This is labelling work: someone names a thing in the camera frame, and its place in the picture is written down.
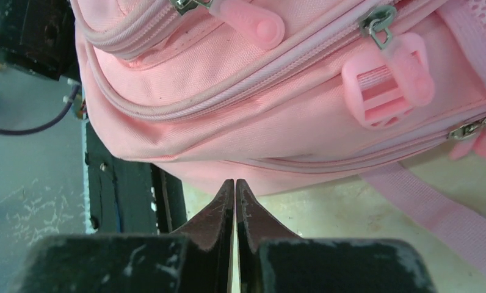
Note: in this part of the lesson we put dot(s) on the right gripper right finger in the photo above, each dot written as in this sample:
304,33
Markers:
272,258

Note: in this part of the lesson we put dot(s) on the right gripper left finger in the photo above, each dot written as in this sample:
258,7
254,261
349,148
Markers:
194,258

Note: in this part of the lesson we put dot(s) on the pink student backpack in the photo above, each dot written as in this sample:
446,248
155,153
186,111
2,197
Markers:
287,94

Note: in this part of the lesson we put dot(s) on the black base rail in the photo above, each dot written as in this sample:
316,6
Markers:
129,197

